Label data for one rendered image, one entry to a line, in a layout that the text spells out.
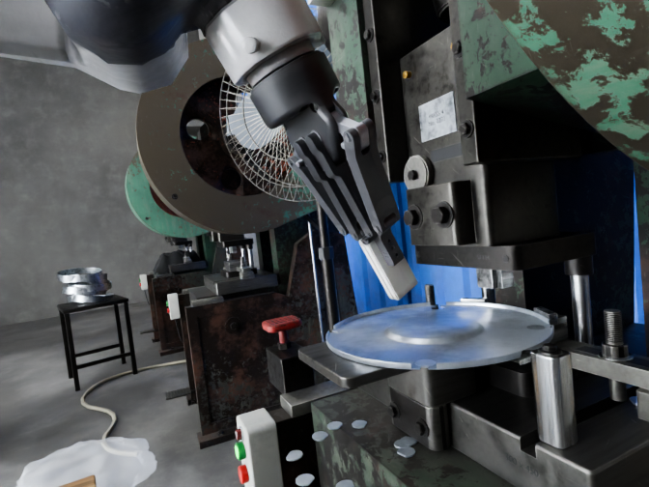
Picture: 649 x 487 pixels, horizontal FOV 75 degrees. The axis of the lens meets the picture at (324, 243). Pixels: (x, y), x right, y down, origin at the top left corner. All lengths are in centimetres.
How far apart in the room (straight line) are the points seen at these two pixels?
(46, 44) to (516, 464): 61
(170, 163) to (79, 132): 548
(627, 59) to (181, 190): 165
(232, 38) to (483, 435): 47
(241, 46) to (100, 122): 693
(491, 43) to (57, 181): 688
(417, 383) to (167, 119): 151
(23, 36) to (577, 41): 43
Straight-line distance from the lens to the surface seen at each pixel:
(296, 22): 37
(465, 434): 58
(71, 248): 709
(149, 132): 183
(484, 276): 66
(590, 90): 29
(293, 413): 77
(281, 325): 82
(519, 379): 59
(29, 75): 751
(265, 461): 78
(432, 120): 62
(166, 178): 180
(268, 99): 37
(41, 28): 49
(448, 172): 60
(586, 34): 26
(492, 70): 49
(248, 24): 36
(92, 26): 36
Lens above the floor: 95
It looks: 3 degrees down
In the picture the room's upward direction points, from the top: 6 degrees counter-clockwise
